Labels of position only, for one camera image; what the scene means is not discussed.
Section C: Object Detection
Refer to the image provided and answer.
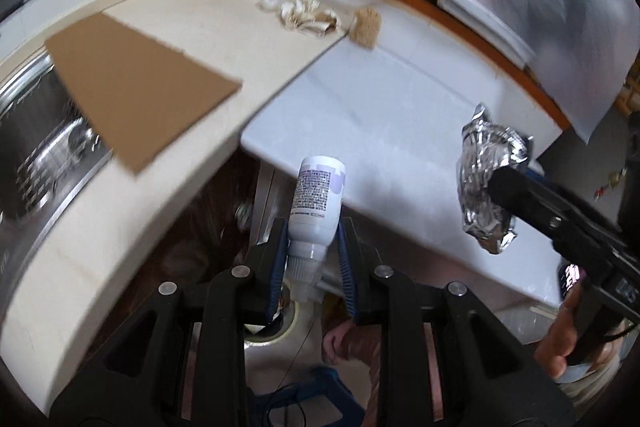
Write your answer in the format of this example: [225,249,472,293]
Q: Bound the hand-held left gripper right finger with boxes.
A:
[336,216,578,427]

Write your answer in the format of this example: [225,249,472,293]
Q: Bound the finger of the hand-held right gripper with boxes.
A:
[487,166,627,269]

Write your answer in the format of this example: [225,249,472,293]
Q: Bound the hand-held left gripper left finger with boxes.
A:
[47,216,291,427]

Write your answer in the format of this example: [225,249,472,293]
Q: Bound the silver foil bag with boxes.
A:
[456,103,533,255]

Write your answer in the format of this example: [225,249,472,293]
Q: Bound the white plastic bottle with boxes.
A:
[282,155,347,303]

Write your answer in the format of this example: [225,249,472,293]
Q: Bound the person's right hand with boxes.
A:
[537,279,585,380]

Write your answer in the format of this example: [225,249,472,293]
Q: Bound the white round bucket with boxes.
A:
[244,292,326,350]

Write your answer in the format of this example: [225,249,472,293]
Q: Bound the blue plastic stool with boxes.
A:
[250,366,368,427]

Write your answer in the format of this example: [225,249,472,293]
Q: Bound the brown cardboard sheet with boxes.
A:
[44,13,244,176]

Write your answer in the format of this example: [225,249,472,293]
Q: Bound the stainless steel sink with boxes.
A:
[0,52,113,228]

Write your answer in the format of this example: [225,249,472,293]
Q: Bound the wooden window frame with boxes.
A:
[220,0,573,132]

